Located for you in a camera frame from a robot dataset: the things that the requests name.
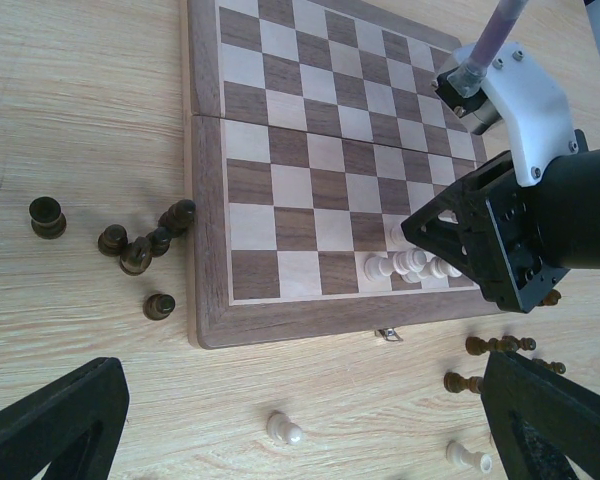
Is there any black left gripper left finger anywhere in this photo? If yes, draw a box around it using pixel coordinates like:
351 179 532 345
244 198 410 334
0 357 129 479

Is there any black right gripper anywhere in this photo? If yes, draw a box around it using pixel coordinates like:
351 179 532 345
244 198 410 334
401 149 600 313

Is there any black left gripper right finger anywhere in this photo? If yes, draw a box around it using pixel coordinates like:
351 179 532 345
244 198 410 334
481 352 600 479

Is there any white chess queen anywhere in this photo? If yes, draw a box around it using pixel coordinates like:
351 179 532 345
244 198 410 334
392 248 428 283

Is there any white chess piece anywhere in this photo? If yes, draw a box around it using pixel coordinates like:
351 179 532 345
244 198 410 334
383 214 414 251
419 256 462 279
446 441 493 474
266 411 304 446

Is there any dark chess piece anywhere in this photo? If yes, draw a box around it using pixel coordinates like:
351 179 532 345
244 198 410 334
443 372 483 395
146 227 172 258
143 293 176 321
158 199 196 238
465 336 508 356
539 289 562 306
532 358 566 375
97 224 128 257
119 236 152 276
502 335 537 351

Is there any wooden chess board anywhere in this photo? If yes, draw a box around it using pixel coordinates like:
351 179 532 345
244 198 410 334
181 1 495 349

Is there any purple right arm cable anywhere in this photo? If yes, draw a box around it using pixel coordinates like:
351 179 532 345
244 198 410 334
449 0 526 99

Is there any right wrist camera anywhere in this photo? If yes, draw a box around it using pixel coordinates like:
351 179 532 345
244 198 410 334
433 42 579 187

